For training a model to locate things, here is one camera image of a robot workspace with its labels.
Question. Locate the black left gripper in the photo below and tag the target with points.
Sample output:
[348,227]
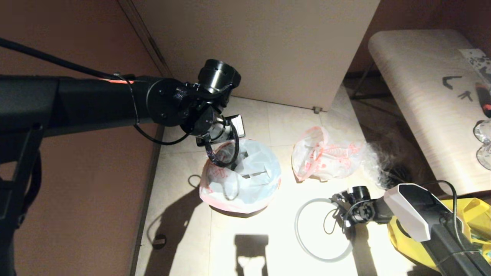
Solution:
[207,119]

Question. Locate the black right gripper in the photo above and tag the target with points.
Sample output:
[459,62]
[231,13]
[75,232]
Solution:
[360,212]

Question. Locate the red-printed plastic bag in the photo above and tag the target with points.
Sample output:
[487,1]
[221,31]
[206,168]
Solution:
[326,153]

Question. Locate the white trash bag red trim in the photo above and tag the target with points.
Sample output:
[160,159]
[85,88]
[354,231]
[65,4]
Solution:
[253,184]

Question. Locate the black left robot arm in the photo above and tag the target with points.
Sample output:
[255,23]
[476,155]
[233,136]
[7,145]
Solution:
[57,103]

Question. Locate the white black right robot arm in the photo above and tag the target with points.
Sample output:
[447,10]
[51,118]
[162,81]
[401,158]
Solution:
[433,222]

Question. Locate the clear plastic bag dark contents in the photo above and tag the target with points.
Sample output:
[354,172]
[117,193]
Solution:
[387,165]

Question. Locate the yellow plastic bag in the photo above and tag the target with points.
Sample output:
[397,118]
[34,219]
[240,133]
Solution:
[406,245]

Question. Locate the white door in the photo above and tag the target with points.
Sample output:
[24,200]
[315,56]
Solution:
[253,46]

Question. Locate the small metal door stop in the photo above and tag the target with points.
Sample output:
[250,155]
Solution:
[317,110]

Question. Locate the small round grey floor disc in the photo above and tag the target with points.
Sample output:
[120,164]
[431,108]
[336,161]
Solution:
[159,241]

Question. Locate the light wood-grain table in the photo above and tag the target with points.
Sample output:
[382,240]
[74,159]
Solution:
[414,76]

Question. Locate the clear shiny glass item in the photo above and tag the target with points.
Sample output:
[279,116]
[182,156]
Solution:
[484,132]
[485,158]

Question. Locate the small black hex key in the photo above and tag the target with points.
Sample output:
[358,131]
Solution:
[466,96]

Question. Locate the white patterned paper sheet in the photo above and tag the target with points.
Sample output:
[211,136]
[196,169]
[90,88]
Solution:
[479,60]

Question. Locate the black cylindrical right wrist camera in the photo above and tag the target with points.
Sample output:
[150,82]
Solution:
[360,192]

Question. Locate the black cylindrical wrist camera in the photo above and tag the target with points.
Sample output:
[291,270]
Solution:
[360,192]
[218,74]

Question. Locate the black cylindrical left wrist camera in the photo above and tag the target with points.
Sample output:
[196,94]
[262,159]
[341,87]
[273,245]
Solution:
[218,74]

